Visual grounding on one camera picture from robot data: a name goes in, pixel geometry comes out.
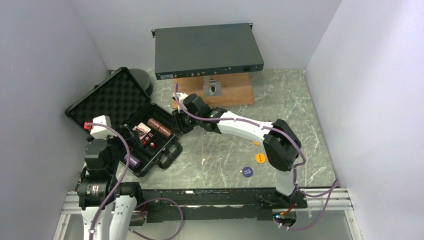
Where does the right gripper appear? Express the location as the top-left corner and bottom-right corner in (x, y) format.
(171, 106), (202, 136)

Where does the orange black chip stack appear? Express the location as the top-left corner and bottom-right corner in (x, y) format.
(147, 118), (162, 131)

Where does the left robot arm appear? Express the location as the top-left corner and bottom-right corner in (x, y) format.
(76, 125), (144, 240)

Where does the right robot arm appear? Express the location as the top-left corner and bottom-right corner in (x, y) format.
(172, 92), (302, 208)

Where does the black poker set case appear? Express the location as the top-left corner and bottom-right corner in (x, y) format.
(64, 67), (183, 177)

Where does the purple chip stack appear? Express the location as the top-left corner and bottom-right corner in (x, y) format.
(129, 154), (141, 169)

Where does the playing card deck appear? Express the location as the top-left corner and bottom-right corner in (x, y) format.
(132, 122), (151, 139)

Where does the wooden base board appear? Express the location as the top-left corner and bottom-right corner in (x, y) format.
(172, 72), (255, 107)

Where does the black round speaker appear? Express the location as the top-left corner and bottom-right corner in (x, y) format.
(129, 68), (153, 97)

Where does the dark teal rack device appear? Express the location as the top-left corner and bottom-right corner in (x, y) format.
(152, 22), (264, 80)

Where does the blue small blind button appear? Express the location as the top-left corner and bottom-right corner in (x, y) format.
(240, 166), (254, 178)

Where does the orange dealer button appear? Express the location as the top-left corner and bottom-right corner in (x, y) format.
(255, 153), (266, 164)

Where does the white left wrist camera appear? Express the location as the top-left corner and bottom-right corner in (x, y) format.
(83, 115), (115, 139)

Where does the metal stand post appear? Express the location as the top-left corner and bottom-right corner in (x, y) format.
(202, 76), (223, 97)

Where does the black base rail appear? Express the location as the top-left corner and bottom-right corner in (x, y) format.
(133, 187), (308, 223)

